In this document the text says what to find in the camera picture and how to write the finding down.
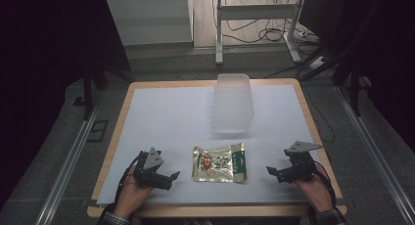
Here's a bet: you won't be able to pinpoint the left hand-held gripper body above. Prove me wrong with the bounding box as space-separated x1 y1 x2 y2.
133 147 173 191

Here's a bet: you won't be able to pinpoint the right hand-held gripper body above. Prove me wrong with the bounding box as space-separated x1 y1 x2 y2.
276 140 324 184

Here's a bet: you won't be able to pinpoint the gold and green snack packet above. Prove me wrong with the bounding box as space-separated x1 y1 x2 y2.
191 142 248 184

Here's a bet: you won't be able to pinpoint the clear plastic storage box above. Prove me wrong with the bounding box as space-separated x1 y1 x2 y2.
211 72 254 135

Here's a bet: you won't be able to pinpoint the person's left hand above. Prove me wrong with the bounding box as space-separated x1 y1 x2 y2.
113 165 155 220

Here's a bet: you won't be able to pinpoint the person's right hand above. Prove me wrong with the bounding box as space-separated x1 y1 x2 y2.
294 164 335 215

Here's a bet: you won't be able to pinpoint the white table mat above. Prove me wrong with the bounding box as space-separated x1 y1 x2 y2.
96 84 337 206

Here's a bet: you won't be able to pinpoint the person's right sleeve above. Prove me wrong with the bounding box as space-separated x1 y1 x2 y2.
307 207 348 225

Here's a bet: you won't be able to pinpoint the person's sleeve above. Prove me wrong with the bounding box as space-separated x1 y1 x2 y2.
307 207 348 225
97 210 132 225

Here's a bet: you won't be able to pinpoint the person's left sleeve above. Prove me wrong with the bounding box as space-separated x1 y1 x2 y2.
97 210 132 225

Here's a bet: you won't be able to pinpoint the black metal stand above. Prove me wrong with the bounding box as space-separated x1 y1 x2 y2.
297 38 373 117
72 57 135 121

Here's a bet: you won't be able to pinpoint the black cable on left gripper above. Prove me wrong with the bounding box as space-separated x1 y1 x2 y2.
105 151 148 216

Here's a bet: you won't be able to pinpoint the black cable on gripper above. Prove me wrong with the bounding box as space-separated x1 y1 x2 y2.
105 151 148 216
306 159 337 219

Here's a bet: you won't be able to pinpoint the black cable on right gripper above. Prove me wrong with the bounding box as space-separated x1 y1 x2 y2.
306 159 337 219

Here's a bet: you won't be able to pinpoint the aluminium floor rail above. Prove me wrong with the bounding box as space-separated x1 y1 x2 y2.
33 106 101 225
333 84 415 225

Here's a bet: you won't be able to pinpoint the black floor cables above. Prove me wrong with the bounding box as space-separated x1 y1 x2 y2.
210 0 322 80

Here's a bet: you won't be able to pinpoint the white metal desk frame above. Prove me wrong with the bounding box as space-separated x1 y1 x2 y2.
213 0 307 66

